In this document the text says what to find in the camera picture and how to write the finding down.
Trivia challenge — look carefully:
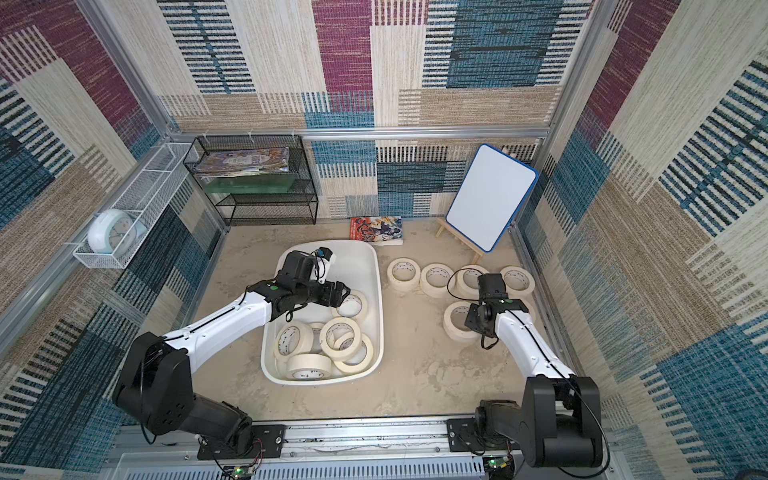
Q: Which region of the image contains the cream masking tape roll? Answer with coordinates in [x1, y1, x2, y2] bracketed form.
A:
[387, 257, 421, 293]
[333, 334, 375, 375]
[331, 290, 369, 322]
[452, 265, 488, 300]
[286, 353, 333, 381]
[443, 301, 480, 344]
[500, 266, 536, 298]
[274, 322, 314, 361]
[419, 263, 454, 298]
[319, 317, 362, 361]

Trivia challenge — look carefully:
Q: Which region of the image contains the white plastic storage box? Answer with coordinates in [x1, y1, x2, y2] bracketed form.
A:
[261, 240, 384, 386]

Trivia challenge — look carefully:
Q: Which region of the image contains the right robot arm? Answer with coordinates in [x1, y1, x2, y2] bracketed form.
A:
[465, 273, 612, 479]

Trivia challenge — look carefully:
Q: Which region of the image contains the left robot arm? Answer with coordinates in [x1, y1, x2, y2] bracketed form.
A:
[113, 247, 351, 457]

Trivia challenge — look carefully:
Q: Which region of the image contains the wooden easel stand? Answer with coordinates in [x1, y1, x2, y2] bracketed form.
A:
[435, 218, 485, 264]

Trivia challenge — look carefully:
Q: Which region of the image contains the colourful comic book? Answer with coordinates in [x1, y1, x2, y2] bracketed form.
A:
[349, 216, 404, 246]

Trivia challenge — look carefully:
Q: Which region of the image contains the green book on shelf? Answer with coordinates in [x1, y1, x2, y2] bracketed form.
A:
[203, 174, 296, 194]

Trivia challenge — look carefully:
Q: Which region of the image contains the blue framed whiteboard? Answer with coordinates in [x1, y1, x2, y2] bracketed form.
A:
[445, 144, 539, 253]

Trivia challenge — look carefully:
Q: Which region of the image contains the colourful book on shelf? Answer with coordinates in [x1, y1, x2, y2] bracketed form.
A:
[193, 147, 290, 177]

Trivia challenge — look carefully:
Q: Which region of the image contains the white round alarm clock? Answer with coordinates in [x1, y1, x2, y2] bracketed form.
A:
[87, 209, 138, 256]

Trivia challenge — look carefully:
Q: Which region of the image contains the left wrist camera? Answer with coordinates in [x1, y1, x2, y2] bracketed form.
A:
[314, 247, 334, 284]

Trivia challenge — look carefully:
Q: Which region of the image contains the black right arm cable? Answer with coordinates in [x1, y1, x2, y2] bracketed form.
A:
[445, 268, 484, 301]

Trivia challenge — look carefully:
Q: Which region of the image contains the black wire shelf rack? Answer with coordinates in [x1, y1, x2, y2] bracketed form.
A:
[183, 134, 319, 227]

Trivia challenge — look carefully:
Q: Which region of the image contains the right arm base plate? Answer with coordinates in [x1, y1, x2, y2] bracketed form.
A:
[445, 418, 520, 454]

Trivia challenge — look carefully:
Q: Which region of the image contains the aluminium front rail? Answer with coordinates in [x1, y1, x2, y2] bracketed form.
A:
[107, 410, 619, 463]

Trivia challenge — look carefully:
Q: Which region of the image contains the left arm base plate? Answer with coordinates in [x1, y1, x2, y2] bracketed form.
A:
[197, 424, 286, 461]

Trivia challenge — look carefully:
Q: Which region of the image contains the white wire wall basket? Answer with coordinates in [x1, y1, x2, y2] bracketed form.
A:
[73, 142, 190, 269]

